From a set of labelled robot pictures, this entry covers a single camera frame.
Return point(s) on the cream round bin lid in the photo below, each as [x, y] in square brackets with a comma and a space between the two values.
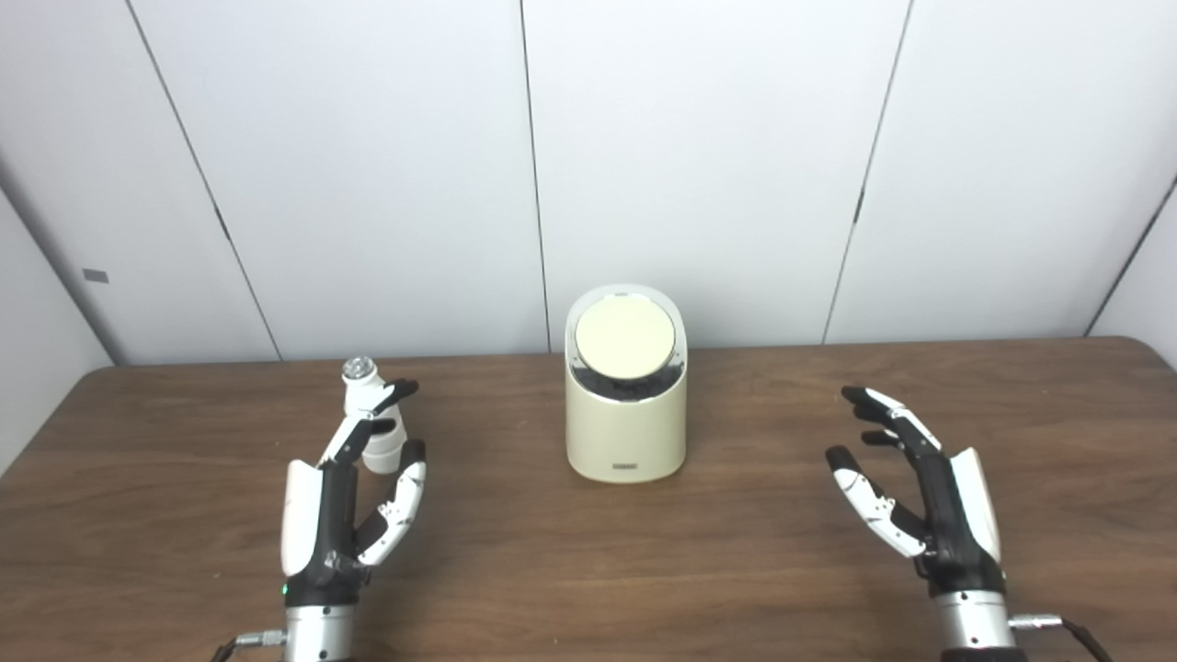
[625, 336]

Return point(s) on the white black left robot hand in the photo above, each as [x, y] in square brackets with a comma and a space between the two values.
[303, 515]

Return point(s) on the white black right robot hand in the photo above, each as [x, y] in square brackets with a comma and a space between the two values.
[956, 524]

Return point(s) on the small white plastic bottle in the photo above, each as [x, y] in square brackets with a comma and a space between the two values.
[357, 391]

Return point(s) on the cream-colored bin body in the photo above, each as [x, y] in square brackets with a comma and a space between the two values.
[625, 437]

